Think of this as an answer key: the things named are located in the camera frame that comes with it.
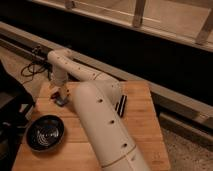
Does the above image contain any wooden window frame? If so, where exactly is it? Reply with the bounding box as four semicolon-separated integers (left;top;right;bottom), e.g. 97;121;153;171
31;0;213;52

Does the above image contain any black cable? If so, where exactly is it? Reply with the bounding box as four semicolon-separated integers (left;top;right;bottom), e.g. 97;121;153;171
20;45;53;80

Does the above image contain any black chair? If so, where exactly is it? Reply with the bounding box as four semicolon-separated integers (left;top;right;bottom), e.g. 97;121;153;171
0;60;34;171

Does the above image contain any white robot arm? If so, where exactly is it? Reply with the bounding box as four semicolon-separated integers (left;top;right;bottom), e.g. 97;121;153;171
47;48;151;171

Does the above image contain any black bowl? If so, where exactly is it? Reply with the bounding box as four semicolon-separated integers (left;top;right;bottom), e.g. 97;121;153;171
26;115;65;152

